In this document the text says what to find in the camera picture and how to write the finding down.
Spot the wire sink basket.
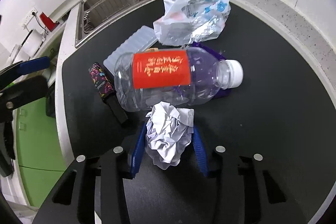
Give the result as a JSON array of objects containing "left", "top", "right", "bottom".
[{"left": 83, "top": 0, "right": 143, "bottom": 34}]

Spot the black colourful patterned tube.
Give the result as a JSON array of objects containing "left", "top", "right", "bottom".
[{"left": 88, "top": 62, "right": 129, "bottom": 123}]

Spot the clear ribbed plastic lid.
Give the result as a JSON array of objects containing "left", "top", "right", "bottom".
[{"left": 103, "top": 26, "right": 157, "bottom": 76}]

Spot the red kettle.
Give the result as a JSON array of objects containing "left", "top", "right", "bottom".
[{"left": 39, "top": 12, "right": 59, "bottom": 32}]

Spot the white plastic bag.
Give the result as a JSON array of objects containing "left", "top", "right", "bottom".
[{"left": 153, "top": 0, "right": 231, "bottom": 47}]

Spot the black counter mat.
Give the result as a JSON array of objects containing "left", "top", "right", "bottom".
[{"left": 61, "top": 0, "right": 336, "bottom": 224}]

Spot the clear bottle red label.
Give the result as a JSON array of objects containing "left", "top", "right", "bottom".
[{"left": 114, "top": 48, "right": 243, "bottom": 112}]

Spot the purple drawstring pouch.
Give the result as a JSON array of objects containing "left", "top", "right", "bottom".
[{"left": 174, "top": 46, "right": 231, "bottom": 105}]

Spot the white paper ball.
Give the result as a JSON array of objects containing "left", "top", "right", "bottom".
[{"left": 145, "top": 101, "right": 194, "bottom": 170}]

